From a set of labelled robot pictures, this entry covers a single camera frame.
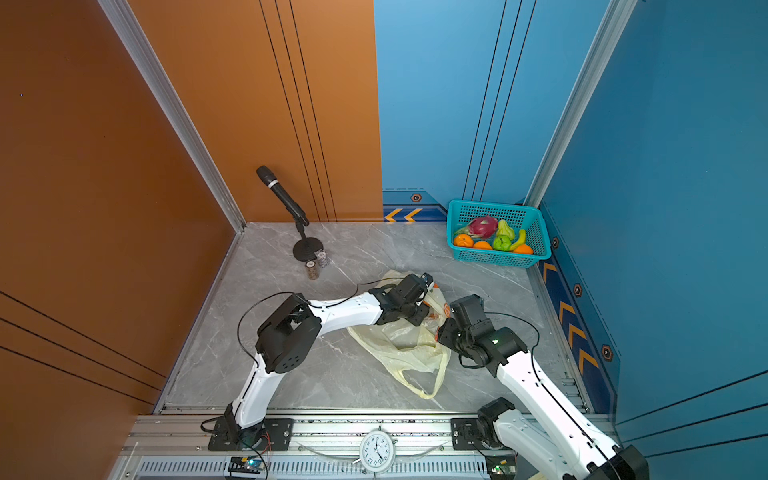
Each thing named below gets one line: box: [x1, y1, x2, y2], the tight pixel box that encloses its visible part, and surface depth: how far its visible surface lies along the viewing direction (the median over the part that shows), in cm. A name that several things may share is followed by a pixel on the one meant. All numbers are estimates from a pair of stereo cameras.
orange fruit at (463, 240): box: [453, 233, 474, 248], surface depth 111 cm
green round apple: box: [493, 235, 512, 251], surface depth 107 cm
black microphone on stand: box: [256, 165, 324, 262], surface depth 98 cm
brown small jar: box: [305, 260, 319, 281], surface depth 104 cm
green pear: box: [496, 219, 515, 241], surface depth 114 cm
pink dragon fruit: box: [455, 216, 498, 239], surface depth 114 cm
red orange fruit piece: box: [514, 244, 533, 255], surface depth 107 cm
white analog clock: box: [360, 425, 395, 473], surface depth 70 cm
